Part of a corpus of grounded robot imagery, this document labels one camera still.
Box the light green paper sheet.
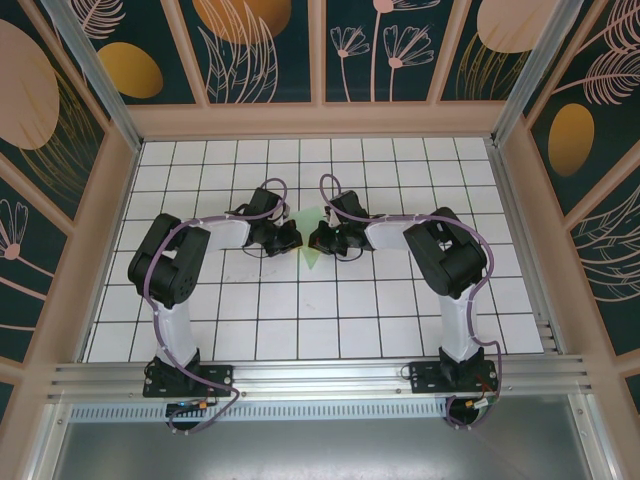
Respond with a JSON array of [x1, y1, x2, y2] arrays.
[[289, 206, 325, 272]]

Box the grey metal sheet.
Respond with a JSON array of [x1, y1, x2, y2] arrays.
[[49, 418, 596, 480]]

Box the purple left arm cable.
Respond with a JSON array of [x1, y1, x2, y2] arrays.
[[142, 178, 289, 436]]

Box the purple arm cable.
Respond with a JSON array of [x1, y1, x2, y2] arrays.
[[142, 178, 289, 436], [319, 173, 504, 432]]

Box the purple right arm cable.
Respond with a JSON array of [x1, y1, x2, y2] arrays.
[[319, 173, 504, 432]]

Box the wall panel with pink flowers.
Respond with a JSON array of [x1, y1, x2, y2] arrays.
[[319, 0, 460, 106]]

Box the wall panel orange circle leaves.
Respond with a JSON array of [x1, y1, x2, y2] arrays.
[[178, 0, 324, 106]]

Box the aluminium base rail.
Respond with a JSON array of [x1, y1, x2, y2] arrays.
[[47, 353, 596, 402]]

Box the wall panel with orange oval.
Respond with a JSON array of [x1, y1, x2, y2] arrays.
[[74, 0, 210, 107]]

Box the aluminium side rail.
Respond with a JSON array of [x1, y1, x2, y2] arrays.
[[487, 138, 564, 355]]

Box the wall panel pink circle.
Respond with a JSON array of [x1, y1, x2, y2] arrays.
[[438, 0, 559, 105]]

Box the aluminium corner post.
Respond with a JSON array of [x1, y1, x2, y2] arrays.
[[491, 0, 586, 147], [39, 0, 146, 153]]

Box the slotted grey cable duct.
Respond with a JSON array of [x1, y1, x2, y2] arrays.
[[69, 402, 451, 422]]

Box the wall panel single pink flower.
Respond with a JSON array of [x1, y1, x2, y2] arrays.
[[0, 149, 77, 369]]

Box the wall panel orange oval feather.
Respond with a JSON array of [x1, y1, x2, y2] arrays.
[[527, 69, 640, 219]]

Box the wall panel large pink oval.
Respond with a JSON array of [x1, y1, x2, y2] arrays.
[[0, 0, 115, 227]]

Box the wall panel pink leaf outlines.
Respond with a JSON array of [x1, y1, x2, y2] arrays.
[[563, 164, 640, 362]]

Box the wall panel pink feather leaves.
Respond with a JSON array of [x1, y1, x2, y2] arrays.
[[519, 0, 640, 121]]

